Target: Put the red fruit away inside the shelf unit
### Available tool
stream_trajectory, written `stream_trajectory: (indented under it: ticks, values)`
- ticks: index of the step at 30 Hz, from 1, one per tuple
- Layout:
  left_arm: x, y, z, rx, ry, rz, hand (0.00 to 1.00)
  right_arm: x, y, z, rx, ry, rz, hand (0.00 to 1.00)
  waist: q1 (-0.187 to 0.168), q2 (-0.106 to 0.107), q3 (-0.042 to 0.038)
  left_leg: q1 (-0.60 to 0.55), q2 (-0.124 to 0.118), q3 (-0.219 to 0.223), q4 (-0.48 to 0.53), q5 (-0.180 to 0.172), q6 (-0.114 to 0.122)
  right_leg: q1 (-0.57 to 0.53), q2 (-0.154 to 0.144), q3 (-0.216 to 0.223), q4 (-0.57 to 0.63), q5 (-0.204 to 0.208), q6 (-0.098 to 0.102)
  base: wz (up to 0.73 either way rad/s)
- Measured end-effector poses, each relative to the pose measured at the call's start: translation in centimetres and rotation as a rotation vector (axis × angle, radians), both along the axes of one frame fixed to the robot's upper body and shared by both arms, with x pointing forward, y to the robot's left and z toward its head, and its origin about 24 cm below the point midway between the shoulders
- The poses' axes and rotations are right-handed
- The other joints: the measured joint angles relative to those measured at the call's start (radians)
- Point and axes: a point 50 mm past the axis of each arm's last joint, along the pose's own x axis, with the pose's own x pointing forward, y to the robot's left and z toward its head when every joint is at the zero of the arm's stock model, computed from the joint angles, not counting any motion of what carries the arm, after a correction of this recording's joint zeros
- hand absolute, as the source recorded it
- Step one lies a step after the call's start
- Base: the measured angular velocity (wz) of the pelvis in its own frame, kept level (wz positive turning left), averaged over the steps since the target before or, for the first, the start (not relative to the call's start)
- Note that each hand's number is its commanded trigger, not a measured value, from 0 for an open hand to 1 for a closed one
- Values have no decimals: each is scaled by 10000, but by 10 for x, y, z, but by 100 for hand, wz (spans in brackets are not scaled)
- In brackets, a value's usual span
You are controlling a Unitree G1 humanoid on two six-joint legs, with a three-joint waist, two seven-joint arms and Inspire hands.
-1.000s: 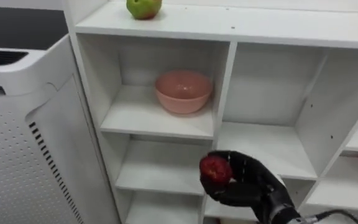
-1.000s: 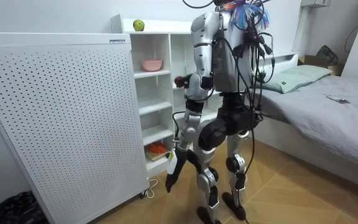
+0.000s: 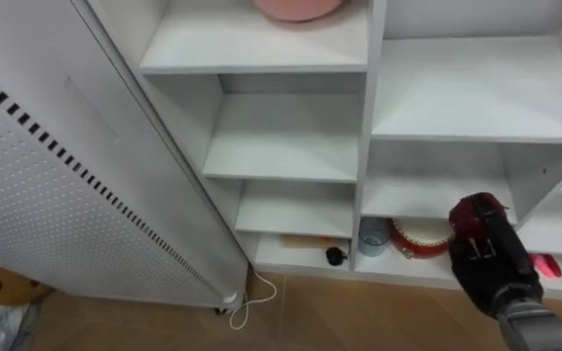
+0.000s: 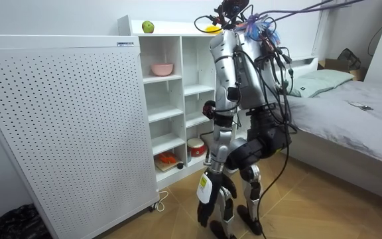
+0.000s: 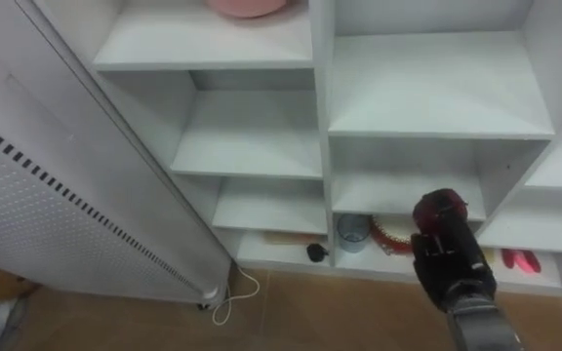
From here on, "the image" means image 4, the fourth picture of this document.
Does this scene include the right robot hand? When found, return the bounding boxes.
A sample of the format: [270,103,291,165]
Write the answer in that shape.
[202,100,217,120]

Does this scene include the white shelf unit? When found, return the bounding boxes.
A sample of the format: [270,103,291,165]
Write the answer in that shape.
[117,15,250,191]

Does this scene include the cardboard box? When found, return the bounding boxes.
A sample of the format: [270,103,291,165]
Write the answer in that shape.
[318,58,367,82]

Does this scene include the red and white drum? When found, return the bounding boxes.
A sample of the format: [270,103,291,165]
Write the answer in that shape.
[186,137,208,158]

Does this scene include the black floor cable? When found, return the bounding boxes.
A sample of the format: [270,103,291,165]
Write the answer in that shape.
[255,109,294,239]

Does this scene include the pink bowl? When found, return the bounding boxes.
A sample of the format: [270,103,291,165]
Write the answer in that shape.
[150,63,174,77]

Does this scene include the flat wooden board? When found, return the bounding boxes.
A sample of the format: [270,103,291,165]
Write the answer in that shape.
[153,155,184,173]

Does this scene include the grey bed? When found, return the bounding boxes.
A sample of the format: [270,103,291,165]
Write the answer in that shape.
[277,54,382,206]

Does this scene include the green apple soft toy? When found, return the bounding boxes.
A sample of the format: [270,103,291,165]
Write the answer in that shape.
[141,20,155,34]

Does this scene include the pale green pillow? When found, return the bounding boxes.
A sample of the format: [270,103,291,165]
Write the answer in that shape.
[288,77,334,99]
[299,68,356,89]

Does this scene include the robot body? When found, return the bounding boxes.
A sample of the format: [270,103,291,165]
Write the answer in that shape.
[194,0,298,133]

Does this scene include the cable bundle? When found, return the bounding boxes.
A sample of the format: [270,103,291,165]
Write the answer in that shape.
[235,0,367,46]

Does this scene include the dark bag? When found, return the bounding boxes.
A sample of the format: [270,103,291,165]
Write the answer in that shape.
[337,48,362,70]

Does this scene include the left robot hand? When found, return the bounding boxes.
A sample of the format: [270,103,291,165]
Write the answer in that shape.
[196,169,237,228]

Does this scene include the black plastic bag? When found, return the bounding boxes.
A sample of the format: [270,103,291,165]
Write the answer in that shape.
[0,203,52,239]

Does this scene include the orange toy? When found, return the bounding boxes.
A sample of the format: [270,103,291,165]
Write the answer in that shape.
[159,151,178,165]

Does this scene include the white perforated air purifier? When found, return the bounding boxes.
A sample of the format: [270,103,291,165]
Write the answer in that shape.
[0,34,160,239]

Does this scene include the robot legs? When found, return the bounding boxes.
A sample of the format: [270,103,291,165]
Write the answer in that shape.
[209,109,293,239]

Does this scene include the white power cable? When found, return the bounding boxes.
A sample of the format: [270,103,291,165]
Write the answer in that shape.
[153,191,169,212]

